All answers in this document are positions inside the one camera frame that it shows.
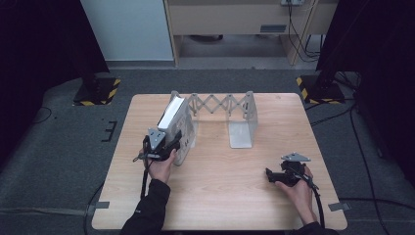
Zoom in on black curtain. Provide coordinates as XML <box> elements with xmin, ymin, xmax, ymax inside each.
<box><xmin>315</xmin><ymin>0</ymin><xmax>415</xmax><ymax>187</ymax></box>
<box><xmin>0</xmin><ymin>0</ymin><xmax>111</xmax><ymax>165</ymax></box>

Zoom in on hand-held gripper cable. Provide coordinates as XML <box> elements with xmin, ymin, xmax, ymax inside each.
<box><xmin>132</xmin><ymin>156</ymin><xmax>153</xmax><ymax>200</ymax></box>
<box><xmin>293</xmin><ymin>167</ymin><xmax>327</xmax><ymax>229</ymax></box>

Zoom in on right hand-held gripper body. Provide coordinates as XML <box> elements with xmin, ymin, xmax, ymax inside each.
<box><xmin>280</xmin><ymin>152</ymin><xmax>311</xmax><ymax>188</ymax></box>

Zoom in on grey floor tape strip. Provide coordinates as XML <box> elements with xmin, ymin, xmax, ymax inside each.
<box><xmin>0</xmin><ymin>207</ymin><xmax>90</xmax><ymax>217</ymax></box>

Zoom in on black striped stand base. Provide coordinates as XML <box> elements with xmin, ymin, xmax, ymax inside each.
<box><xmin>72</xmin><ymin>58</ymin><xmax>121</xmax><ymax>107</ymax></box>
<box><xmin>296</xmin><ymin>73</ymin><xmax>346</xmax><ymax>106</ymax></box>

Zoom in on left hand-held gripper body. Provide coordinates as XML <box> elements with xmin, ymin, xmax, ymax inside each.
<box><xmin>142</xmin><ymin>127</ymin><xmax>179</xmax><ymax>162</ymax></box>

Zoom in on white hardcover book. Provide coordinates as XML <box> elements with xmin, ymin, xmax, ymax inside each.
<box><xmin>157</xmin><ymin>94</ymin><xmax>197</xmax><ymax>166</ymax></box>

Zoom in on person's left hand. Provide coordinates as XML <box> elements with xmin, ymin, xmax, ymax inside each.
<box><xmin>139</xmin><ymin>149</ymin><xmax>177</xmax><ymax>184</ymax></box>

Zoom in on left hand-held gripper cable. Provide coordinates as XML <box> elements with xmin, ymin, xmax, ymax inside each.
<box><xmin>132</xmin><ymin>156</ymin><xmax>153</xmax><ymax>200</ymax></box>

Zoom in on expandable metal bookend rack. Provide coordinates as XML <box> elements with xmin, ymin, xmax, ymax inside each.
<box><xmin>169</xmin><ymin>90</ymin><xmax>258</xmax><ymax>150</ymax></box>

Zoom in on white cabinet panel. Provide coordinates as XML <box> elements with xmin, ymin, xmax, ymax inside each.
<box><xmin>79</xmin><ymin>0</ymin><xmax>174</xmax><ymax>62</ymax></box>

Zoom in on hanging black cables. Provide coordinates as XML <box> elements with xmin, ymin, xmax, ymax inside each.
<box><xmin>286</xmin><ymin>3</ymin><xmax>324</xmax><ymax>64</ymax></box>

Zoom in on beige wooden desk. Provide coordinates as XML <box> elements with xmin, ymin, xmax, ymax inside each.
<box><xmin>162</xmin><ymin>0</ymin><xmax>339</xmax><ymax>67</ymax></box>

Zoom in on right hand-held gripper cable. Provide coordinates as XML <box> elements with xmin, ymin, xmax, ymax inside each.
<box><xmin>293</xmin><ymin>167</ymin><xmax>327</xmax><ymax>229</ymax></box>

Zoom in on person's right hand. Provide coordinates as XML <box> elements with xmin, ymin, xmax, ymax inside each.
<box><xmin>275</xmin><ymin>165</ymin><xmax>316</xmax><ymax>216</ymax></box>

